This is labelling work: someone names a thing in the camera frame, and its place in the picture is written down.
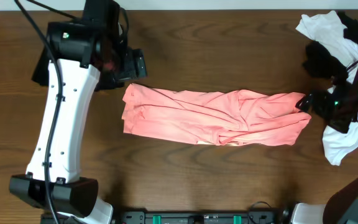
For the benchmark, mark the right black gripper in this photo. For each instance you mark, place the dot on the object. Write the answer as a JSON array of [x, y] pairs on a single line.
[[319, 107]]

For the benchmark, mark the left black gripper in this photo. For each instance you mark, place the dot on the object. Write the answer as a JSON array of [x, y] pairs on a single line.
[[131, 72]]

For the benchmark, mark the pink t-shirt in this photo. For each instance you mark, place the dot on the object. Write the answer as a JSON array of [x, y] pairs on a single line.
[[237, 118]]

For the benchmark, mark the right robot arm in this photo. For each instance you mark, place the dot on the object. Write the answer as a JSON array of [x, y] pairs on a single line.
[[342, 207]]

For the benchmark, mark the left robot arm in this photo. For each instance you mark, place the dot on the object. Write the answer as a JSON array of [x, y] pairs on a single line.
[[80, 56]]

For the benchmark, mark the black folded fabric bag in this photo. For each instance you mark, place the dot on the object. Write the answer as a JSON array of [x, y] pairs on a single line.
[[107, 80]]

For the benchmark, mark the black t-shirt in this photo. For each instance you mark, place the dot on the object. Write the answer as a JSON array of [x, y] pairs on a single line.
[[318, 64]]

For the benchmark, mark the white t-shirt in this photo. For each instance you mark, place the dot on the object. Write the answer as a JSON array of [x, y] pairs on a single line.
[[328, 31]]

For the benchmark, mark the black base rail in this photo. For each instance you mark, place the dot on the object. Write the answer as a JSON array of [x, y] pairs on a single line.
[[254, 216]]

